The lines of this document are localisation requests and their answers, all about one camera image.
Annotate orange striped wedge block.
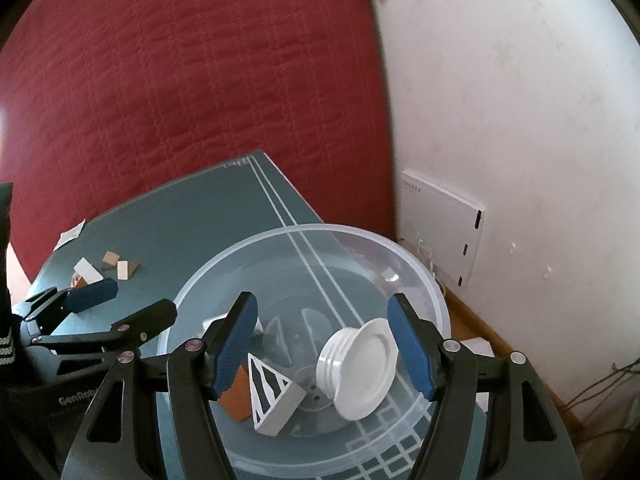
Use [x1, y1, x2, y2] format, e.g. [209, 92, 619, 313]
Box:
[218, 365, 252, 422]

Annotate grey striped triangle block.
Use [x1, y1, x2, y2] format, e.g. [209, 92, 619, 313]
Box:
[247, 353, 306, 437]

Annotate white screw lid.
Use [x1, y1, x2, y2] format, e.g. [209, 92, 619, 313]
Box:
[316, 318, 399, 422]

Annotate brown rectangular wooden block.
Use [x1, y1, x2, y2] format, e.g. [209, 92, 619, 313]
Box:
[70, 273, 87, 288]

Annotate white striped triangle block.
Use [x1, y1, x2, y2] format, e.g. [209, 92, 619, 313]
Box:
[74, 258, 104, 285]

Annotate light wooden wedge block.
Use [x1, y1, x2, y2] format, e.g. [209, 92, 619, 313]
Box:
[116, 260, 139, 281]

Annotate white paper leaflet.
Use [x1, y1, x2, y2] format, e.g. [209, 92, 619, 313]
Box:
[53, 220, 86, 252]

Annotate small wooden wedge block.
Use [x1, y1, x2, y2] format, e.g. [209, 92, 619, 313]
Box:
[101, 250, 120, 270]

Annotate green table mat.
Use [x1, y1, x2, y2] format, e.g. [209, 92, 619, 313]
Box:
[19, 148, 492, 480]

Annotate clear plastic bowl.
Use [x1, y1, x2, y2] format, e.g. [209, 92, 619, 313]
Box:
[157, 224, 450, 479]

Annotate red quilted blanket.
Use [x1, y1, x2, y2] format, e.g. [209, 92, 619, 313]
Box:
[1, 0, 395, 278]

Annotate cables on floor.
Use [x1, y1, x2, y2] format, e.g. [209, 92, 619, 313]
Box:
[414, 238, 640, 441]

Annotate white wall router box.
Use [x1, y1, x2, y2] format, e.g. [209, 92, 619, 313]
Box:
[399, 169, 484, 287]

